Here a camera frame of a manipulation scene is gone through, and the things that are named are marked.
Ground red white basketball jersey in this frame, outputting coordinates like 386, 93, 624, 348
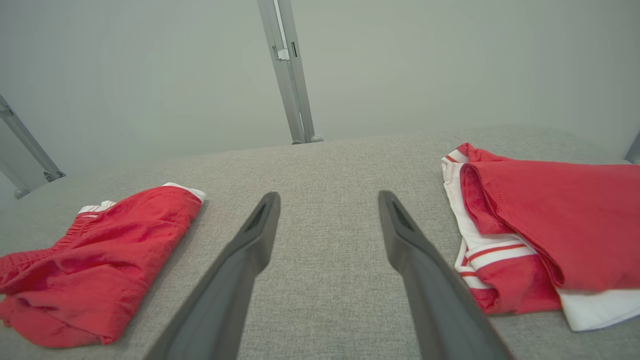
441, 142, 640, 333

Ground grey metal frame post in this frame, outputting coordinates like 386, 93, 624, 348
256, 0, 324, 145

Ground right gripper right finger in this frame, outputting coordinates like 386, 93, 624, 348
377, 190, 513, 360

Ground grey metal frame brace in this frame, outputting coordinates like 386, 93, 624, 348
0, 94, 67, 200
624, 131, 640, 166

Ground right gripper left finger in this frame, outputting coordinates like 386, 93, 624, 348
144, 191, 282, 360

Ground red basketball shorts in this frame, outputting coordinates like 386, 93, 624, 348
0, 182, 207, 349

